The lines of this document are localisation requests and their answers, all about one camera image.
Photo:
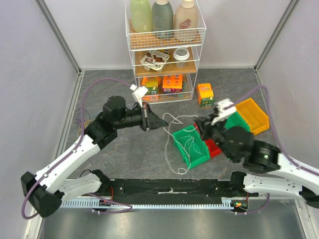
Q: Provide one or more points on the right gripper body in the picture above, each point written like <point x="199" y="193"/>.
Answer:
<point x="208" y="128"/>

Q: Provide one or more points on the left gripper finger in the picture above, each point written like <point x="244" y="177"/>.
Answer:
<point x="153" y="117"/>
<point x="158" y="124"/>

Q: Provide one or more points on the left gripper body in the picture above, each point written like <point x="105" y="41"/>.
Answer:
<point x="144" y="120"/>

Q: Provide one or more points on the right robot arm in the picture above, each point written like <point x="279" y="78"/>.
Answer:
<point x="271" y="170"/>

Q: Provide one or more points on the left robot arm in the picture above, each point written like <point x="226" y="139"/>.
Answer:
<point x="48" y="188"/>

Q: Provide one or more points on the red bin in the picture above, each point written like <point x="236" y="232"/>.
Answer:
<point x="203" y="150"/>

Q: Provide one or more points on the rear green bin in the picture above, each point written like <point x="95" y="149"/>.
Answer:
<point x="236" y="120"/>

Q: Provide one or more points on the green bin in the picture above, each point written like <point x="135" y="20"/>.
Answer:
<point x="183" y="140"/>
<point x="236" y="120"/>

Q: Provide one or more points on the front green bin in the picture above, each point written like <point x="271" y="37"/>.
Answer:
<point x="183" y="140"/>

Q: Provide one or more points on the sponge box on table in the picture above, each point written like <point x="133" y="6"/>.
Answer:
<point x="205" y="95"/>

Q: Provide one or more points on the sponge box in rack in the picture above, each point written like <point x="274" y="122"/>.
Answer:
<point x="152" y="84"/>

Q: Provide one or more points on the pink orange box in rack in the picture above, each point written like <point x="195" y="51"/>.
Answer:
<point x="172" y="84"/>

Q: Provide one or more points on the green sponges in rack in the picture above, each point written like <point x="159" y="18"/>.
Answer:
<point x="185" y="87"/>

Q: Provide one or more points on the yellow bin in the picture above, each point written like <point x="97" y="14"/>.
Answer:
<point x="253" y="115"/>

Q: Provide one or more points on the yogurt cup pack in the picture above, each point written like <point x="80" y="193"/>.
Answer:
<point x="154" y="60"/>

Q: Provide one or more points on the clear cup with lid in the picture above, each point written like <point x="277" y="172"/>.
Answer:
<point x="181" y="55"/>

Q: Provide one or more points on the light green bottle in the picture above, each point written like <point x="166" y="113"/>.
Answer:
<point x="141" y="16"/>

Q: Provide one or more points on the grey green bottle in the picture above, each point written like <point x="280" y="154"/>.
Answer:
<point x="162" y="14"/>

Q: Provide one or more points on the beige brown bottle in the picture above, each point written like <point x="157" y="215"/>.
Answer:
<point x="186" y="21"/>

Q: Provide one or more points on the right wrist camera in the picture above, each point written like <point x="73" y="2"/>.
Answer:
<point x="225" y="108"/>

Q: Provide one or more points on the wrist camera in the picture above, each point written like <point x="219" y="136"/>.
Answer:
<point x="225" y="108"/>
<point x="138" y="93"/>

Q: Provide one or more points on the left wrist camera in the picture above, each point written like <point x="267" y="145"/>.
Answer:
<point x="138" y="93"/>

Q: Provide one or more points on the white wire shelf rack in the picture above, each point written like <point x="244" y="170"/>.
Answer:
<point x="140" y="43"/>

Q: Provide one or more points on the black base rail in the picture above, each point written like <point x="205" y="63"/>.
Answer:
<point x="168" y="191"/>

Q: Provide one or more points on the white cable duct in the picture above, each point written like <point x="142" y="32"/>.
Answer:
<point x="95" y="203"/>

